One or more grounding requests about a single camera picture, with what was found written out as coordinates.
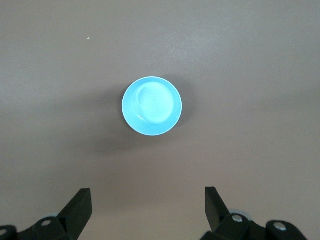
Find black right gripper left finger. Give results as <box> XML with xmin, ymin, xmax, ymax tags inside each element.
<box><xmin>18</xmin><ymin>187</ymin><xmax>93</xmax><ymax>240</ymax></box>

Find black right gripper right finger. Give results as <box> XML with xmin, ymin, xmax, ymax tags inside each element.
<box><xmin>201</xmin><ymin>186</ymin><xmax>267</xmax><ymax>240</ymax></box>

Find brown table cloth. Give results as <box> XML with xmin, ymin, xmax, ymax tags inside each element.
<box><xmin>0</xmin><ymin>0</ymin><xmax>320</xmax><ymax>240</ymax></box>

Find blue plastic bowl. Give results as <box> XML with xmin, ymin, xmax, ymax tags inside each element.
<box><xmin>121</xmin><ymin>76</ymin><xmax>183</xmax><ymax>137</ymax></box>

